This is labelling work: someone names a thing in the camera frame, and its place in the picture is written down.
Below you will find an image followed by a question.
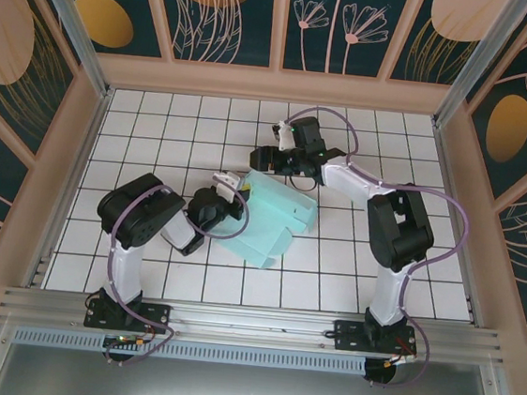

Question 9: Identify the aluminium side rail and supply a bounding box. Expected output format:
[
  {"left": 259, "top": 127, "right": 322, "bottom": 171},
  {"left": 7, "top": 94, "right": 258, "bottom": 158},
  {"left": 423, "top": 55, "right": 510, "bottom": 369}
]
[
  {"left": 25, "top": 83, "right": 114, "bottom": 295},
  {"left": 413, "top": 123, "right": 505, "bottom": 331}
]

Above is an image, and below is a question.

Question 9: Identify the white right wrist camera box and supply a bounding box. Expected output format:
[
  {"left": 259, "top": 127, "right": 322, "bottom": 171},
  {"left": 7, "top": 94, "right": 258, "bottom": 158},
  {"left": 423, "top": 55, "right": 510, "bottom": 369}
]
[{"left": 270, "top": 120, "right": 296, "bottom": 153}]

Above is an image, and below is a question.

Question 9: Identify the grey metal sheet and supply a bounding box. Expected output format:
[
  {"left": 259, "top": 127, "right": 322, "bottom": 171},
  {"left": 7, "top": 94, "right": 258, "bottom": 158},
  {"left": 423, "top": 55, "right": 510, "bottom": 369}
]
[{"left": 0, "top": 315, "right": 524, "bottom": 395}]

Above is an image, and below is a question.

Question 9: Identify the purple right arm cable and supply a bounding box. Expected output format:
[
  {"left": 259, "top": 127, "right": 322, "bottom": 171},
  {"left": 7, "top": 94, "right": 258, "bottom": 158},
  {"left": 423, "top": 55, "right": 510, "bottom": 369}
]
[{"left": 259, "top": 103, "right": 484, "bottom": 395}]

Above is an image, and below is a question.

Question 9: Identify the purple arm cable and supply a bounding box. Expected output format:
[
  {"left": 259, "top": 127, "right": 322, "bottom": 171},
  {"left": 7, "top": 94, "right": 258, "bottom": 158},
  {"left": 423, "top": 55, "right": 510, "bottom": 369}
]
[
  {"left": 259, "top": 103, "right": 484, "bottom": 395},
  {"left": 97, "top": 165, "right": 253, "bottom": 379}
]

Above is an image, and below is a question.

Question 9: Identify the teal paper box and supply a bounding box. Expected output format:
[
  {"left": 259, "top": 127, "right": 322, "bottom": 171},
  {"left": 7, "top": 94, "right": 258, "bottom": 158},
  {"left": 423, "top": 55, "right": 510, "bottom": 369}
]
[{"left": 211, "top": 165, "right": 323, "bottom": 275}]

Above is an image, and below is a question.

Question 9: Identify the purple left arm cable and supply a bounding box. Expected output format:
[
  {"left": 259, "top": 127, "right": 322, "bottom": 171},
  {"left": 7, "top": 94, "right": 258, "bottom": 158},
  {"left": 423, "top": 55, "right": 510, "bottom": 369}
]
[{"left": 97, "top": 165, "right": 253, "bottom": 379}]

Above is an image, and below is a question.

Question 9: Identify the aluminium corner post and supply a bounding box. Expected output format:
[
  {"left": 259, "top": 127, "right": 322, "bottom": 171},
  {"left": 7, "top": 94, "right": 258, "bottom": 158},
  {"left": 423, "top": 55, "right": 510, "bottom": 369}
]
[
  {"left": 11, "top": 0, "right": 125, "bottom": 100},
  {"left": 431, "top": 0, "right": 527, "bottom": 137}
]

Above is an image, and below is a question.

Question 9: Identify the grey slotted cable duct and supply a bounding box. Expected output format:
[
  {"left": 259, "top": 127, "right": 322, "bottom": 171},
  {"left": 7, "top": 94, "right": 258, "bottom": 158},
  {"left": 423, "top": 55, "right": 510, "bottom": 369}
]
[{"left": 12, "top": 319, "right": 369, "bottom": 380}]

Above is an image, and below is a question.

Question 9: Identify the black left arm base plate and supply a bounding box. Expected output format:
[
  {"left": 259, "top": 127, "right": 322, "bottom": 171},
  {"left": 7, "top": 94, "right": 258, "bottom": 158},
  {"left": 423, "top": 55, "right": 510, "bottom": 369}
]
[{"left": 83, "top": 295, "right": 173, "bottom": 339}]

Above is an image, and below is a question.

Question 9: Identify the aluminium mounting rail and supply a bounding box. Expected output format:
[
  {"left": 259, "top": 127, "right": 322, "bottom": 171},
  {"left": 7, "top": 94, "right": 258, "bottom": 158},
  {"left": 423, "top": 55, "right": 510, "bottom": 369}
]
[{"left": 0, "top": 277, "right": 510, "bottom": 374}]

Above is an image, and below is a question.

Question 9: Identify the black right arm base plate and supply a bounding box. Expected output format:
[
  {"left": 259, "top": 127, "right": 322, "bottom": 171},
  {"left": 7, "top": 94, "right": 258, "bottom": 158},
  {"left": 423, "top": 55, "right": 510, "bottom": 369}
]
[{"left": 330, "top": 318, "right": 420, "bottom": 360}]

